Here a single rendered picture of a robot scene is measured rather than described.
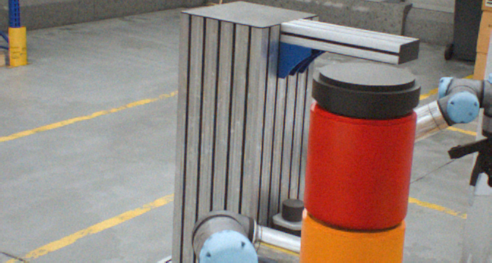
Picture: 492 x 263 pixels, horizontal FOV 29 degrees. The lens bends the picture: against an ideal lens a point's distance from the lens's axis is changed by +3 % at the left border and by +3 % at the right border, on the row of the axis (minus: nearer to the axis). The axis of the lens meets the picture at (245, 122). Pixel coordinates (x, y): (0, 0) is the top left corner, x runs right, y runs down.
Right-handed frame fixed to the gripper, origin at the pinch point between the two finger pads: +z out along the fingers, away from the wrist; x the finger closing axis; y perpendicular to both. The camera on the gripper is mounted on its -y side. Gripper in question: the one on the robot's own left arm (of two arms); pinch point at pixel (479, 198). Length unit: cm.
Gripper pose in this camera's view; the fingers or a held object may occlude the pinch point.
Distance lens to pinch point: 270.5
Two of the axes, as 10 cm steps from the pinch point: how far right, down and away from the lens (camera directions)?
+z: -0.5, 9.6, 2.9
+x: 5.9, -2.0, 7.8
